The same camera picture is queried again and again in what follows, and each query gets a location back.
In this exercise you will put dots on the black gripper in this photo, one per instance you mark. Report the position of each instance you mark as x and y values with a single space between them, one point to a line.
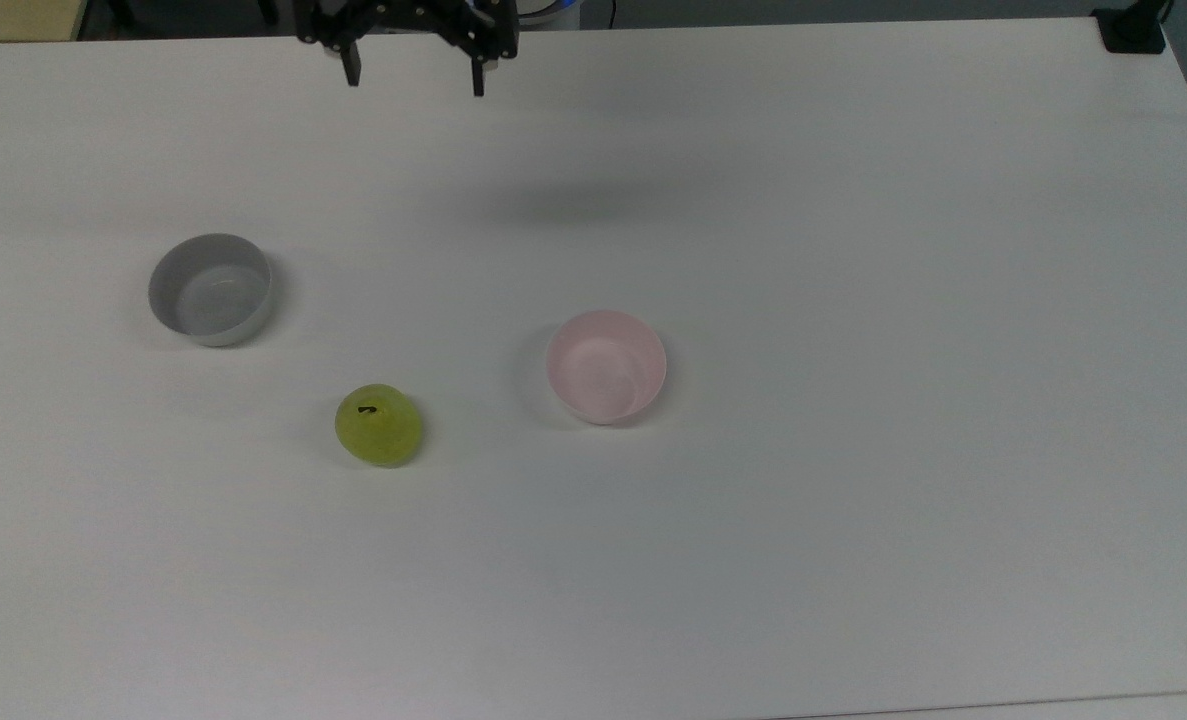
403 18

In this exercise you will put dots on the green pear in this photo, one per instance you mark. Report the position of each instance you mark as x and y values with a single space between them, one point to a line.
379 425

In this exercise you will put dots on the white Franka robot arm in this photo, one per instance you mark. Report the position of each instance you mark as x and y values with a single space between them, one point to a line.
549 8

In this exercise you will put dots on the grey bowl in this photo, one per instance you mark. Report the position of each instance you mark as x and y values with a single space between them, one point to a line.
211 289

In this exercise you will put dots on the pink bowl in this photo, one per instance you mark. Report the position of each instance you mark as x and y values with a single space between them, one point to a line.
606 366

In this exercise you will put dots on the light wooden board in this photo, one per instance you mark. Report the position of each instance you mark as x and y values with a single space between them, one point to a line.
15 16

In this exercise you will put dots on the black table clamp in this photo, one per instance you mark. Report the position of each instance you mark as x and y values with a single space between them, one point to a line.
1133 28

